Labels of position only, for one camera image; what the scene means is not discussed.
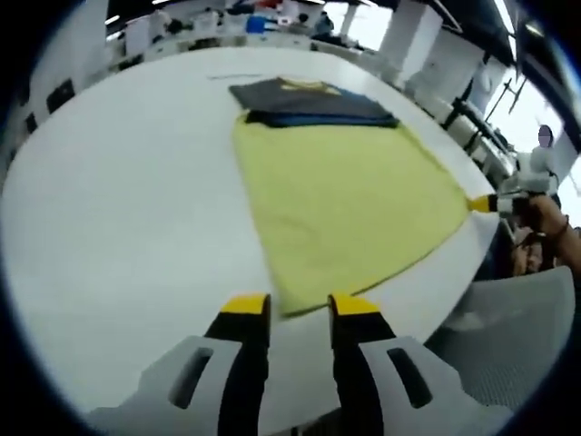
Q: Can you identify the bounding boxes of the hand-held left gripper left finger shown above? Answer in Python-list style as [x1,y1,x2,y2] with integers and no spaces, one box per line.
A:
[88,292,272,436]

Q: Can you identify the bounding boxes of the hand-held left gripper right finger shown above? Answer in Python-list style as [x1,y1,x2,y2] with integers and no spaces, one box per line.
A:
[327,292,514,436]

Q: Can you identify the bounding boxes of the yellow garment with dark sleeves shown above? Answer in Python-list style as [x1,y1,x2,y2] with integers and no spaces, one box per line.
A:
[228,77,473,318]

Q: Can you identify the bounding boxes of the person's right hand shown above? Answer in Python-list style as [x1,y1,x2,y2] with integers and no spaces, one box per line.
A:
[518,194,567,238]

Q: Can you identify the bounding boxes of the grey mesh chair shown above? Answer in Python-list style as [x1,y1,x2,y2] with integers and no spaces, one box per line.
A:
[426,265,576,410]

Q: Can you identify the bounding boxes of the white pillar by window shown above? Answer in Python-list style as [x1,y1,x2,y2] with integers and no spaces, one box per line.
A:
[379,4,439,87]

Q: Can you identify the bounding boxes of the black cabinet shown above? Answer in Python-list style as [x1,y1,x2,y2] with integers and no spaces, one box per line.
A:
[46,79,76,114]

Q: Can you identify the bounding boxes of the white counter cabinets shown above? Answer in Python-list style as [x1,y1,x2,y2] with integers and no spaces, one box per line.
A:
[106,26,378,69]

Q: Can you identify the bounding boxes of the white square pillar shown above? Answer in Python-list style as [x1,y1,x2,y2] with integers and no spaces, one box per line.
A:
[43,13,110,92]

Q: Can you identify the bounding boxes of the black metal frame table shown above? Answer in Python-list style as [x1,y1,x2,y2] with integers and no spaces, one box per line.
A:
[442,97,517,163]

